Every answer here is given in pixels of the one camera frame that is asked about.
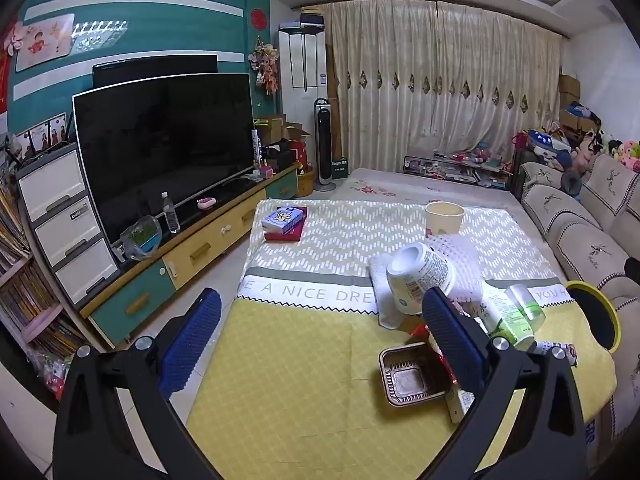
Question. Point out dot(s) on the black tower fan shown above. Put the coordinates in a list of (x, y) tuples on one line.
[(325, 145)]

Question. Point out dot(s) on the floral mattress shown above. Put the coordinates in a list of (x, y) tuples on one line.
[(400, 185)]

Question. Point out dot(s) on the white packet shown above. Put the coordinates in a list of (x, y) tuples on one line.
[(456, 405)]

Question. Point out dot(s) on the blue box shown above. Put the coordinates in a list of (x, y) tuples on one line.
[(282, 219)]

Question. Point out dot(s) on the green bottle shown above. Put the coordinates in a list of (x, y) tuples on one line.
[(505, 322)]

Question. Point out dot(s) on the cream paper cup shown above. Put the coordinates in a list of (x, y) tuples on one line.
[(444, 217)]

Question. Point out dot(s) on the cartoon wall poster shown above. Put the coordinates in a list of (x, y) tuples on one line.
[(42, 42)]

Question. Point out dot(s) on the foil tray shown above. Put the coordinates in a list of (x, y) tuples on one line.
[(410, 377)]

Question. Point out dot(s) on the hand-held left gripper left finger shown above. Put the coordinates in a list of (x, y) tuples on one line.
[(192, 340)]

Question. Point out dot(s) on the dark box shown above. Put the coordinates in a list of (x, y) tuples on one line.
[(312, 17)]

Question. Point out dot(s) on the small pink item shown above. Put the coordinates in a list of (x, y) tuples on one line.
[(206, 203)]

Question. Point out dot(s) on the cardboard boxes beside television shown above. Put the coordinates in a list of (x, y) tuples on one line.
[(275, 130)]

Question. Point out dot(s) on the pile of toys and books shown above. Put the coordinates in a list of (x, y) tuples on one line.
[(460, 165)]

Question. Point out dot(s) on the beige sofa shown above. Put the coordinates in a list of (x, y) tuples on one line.
[(575, 230)]

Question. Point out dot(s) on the pile of plush toys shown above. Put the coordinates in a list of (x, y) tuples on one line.
[(590, 147)]

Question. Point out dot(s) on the red round wall decoration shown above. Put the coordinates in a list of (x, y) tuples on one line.
[(257, 18)]

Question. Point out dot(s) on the clear plastic bag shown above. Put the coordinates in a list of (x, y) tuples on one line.
[(141, 237)]

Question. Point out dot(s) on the printed snack wrapper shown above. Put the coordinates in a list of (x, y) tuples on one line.
[(557, 352)]

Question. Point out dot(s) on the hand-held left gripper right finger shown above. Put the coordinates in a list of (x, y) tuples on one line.
[(450, 340)]

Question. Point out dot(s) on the white standing air conditioner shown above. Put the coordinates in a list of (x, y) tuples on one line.
[(302, 60)]

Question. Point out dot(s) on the yellow bucket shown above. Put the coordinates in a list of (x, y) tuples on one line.
[(306, 182)]

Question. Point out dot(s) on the clear water bottle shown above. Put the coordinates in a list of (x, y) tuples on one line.
[(171, 215)]

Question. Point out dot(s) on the bookshelf with books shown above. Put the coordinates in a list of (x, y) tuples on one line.
[(30, 305)]

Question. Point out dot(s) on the cream curtain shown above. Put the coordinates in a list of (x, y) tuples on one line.
[(440, 85)]

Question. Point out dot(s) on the grey plastic drawer unit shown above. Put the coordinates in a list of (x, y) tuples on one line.
[(65, 225)]

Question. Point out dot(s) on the hanging flower decoration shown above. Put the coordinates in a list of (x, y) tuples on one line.
[(264, 62)]

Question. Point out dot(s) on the clear wall rack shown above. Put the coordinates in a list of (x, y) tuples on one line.
[(97, 35)]

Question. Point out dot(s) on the red snack wrapper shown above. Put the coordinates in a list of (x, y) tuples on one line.
[(422, 332)]

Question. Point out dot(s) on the yellow and teal television cabinet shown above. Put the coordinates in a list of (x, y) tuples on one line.
[(200, 255)]

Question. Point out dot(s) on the white foam net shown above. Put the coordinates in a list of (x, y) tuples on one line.
[(465, 265)]

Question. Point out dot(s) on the white paper towel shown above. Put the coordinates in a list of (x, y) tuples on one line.
[(382, 305)]

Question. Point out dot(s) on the stacked cardboard boxes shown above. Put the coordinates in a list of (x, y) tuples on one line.
[(572, 100)]

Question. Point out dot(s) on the large black television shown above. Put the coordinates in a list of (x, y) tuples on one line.
[(165, 150)]

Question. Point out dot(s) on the yellow printed table cloth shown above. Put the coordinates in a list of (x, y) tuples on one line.
[(300, 360)]

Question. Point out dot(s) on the photo wall poster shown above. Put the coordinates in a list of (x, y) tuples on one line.
[(45, 135)]

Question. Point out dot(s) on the green box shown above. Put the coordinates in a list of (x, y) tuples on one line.
[(340, 169)]

